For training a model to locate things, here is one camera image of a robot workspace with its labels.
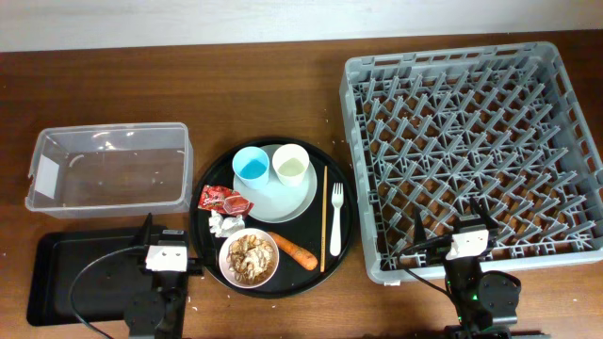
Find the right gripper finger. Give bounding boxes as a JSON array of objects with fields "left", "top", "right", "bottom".
[
  {"left": 469, "top": 198, "right": 496, "bottom": 224},
  {"left": 414, "top": 209, "right": 427, "bottom": 245}
]

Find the white tissue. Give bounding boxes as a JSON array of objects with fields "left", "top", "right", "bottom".
[{"left": 208, "top": 210, "right": 245, "bottom": 238}]

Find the red snack wrapper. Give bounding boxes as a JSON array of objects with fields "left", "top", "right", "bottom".
[{"left": 198, "top": 185, "right": 253, "bottom": 218}]

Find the pink bowl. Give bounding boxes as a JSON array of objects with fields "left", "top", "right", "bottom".
[{"left": 219, "top": 228, "right": 280, "bottom": 289}]

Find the food scraps and rice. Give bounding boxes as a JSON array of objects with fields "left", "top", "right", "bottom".
[{"left": 226, "top": 234, "right": 277, "bottom": 285}]

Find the blue cup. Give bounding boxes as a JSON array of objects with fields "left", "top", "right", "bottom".
[{"left": 232, "top": 146, "right": 269, "bottom": 189}]

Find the orange carrot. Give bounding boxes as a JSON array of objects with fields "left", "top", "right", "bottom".
[{"left": 269, "top": 232, "right": 318, "bottom": 271}]

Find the white cup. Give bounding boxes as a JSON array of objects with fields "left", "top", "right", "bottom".
[{"left": 272, "top": 143, "right": 310, "bottom": 186}]

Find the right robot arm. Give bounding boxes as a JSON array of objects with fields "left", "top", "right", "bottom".
[{"left": 403, "top": 199, "right": 521, "bottom": 339}]

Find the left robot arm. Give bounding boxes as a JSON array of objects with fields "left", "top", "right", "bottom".
[{"left": 123, "top": 214, "right": 204, "bottom": 339}]

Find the grey dishwasher rack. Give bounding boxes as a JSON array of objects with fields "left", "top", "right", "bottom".
[{"left": 339, "top": 41, "right": 602, "bottom": 285}]

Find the clear plastic bin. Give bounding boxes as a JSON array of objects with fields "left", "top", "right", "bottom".
[{"left": 24, "top": 122, "right": 194, "bottom": 218}]

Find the black rectangular tray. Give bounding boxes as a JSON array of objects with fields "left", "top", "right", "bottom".
[{"left": 26, "top": 227, "right": 151, "bottom": 327}]

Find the white plastic fork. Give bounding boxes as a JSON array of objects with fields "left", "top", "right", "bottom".
[{"left": 330, "top": 183, "right": 344, "bottom": 256}]

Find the round black serving tray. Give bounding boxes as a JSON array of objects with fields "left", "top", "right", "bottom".
[{"left": 189, "top": 137, "right": 358, "bottom": 299}]

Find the wooden chopstick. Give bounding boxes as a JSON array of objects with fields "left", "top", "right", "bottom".
[{"left": 319, "top": 166, "right": 328, "bottom": 273}]

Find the light grey plate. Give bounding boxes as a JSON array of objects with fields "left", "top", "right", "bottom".
[{"left": 233, "top": 144, "right": 318, "bottom": 223}]

